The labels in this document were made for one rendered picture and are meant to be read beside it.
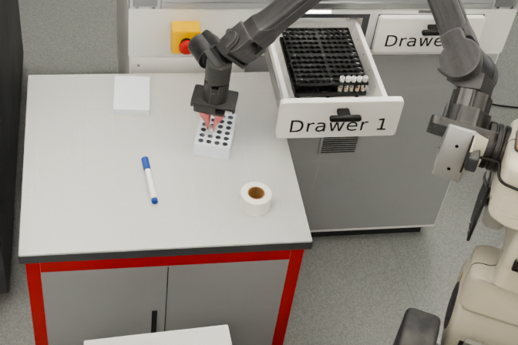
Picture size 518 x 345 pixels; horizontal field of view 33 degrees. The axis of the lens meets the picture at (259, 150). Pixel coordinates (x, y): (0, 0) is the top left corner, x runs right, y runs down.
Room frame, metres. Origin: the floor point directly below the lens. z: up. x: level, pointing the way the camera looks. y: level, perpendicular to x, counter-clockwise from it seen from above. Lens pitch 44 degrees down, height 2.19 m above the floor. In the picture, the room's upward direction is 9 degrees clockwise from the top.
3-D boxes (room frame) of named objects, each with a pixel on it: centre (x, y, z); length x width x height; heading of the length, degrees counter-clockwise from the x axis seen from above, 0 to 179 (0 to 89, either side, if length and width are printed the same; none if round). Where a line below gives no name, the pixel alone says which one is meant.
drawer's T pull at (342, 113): (1.51, -0.18, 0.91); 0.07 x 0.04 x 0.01; 105
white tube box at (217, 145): (1.51, 0.11, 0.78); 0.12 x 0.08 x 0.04; 179
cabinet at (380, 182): (2.32, -0.02, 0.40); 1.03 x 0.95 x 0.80; 105
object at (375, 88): (1.73, -0.12, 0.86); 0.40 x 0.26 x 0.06; 15
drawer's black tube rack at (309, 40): (1.73, -0.12, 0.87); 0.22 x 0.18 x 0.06; 15
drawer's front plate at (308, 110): (1.53, -0.17, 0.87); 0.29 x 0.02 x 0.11; 105
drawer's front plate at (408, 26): (1.92, -0.40, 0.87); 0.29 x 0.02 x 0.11; 105
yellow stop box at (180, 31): (1.74, 0.22, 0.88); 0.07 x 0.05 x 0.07; 105
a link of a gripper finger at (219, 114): (1.50, 0.13, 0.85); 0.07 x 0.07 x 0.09; 88
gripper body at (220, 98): (1.50, 0.12, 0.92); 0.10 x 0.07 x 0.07; 89
